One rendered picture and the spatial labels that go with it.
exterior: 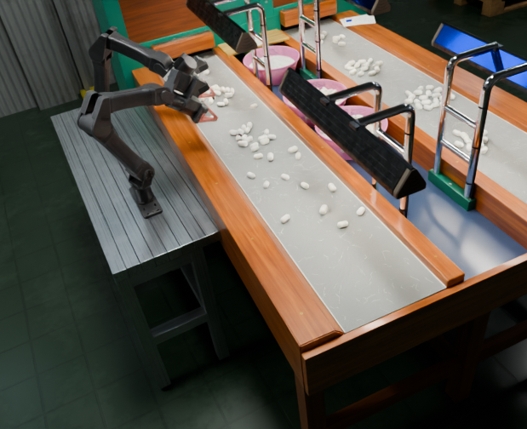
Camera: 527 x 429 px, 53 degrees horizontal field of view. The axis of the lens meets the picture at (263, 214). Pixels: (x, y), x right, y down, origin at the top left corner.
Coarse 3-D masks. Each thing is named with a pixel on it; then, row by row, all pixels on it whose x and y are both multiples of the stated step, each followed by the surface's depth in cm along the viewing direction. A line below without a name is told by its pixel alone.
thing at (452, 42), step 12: (444, 24) 172; (444, 36) 171; (456, 36) 167; (468, 36) 164; (444, 48) 171; (456, 48) 167; (468, 48) 163; (468, 60) 163; (480, 60) 159; (492, 60) 156; (504, 60) 152; (516, 60) 149; (492, 72) 155; (516, 84) 148
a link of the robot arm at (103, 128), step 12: (144, 84) 174; (156, 84) 175; (84, 96) 162; (96, 96) 163; (108, 96) 160; (120, 96) 163; (132, 96) 166; (144, 96) 169; (156, 96) 172; (84, 108) 161; (96, 108) 158; (108, 108) 159; (120, 108) 165; (96, 120) 158; (108, 120) 161; (96, 132) 159; (108, 132) 162
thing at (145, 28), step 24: (96, 0) 258; (120, 0) 238; (144, 0) 242; (168, 0) 246; (240, 0) 260; (264, 0) 264; (288, 0) 270; (312, 0) 274; (120, 24) 242; (144, 24) 248; (168, 24) 252; (192, 24) 257; (240, 24) 267
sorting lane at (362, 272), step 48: (240, 96) 229; (288, 144) 196; (288, 192) 174; (336, 192) 171; (288, 240) 156; (336, 240) 154; (384, 240) 152; (336, 288) 140; (384, 288) 138; (432, 288) 136
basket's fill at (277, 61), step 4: (272, 56) 259; (276, 56) 259; (280, 56) 257; (284, 56) 258; (288, 56) 256; (272, 60) 254; (276, 60) 253; (280, 60) 253; (284, 60) 254; (288, 60) 252; (292, 60) 253; (252, 64) 255; (272, 64) 251; (276, 64) 251; (280, 64) 250; (284, 64) 251; (288, 64) 251; (260, 68) 249; (272, 68) 247; (276, 68) 247
